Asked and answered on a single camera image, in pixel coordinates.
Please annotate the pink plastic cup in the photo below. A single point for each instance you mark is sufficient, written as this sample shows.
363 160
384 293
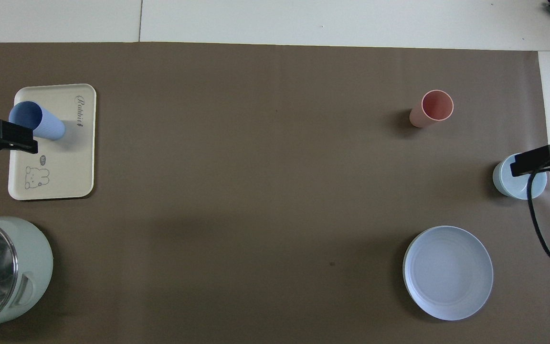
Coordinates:
437 105

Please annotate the cream tray with rabbit print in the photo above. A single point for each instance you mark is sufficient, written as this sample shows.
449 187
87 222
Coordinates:
60 167

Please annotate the brown table mat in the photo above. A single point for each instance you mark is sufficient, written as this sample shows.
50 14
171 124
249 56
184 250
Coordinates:
256 191

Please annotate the light blue plate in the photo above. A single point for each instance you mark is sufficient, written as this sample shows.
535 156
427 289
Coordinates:
447 272

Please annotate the pale green electric pot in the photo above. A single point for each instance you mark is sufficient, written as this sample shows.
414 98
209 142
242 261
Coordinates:
36 267

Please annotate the light blue bowl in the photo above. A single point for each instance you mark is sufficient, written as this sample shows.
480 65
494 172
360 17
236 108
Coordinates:
518 186

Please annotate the blue plastic cup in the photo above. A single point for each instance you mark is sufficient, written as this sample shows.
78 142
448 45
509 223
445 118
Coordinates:
48 125

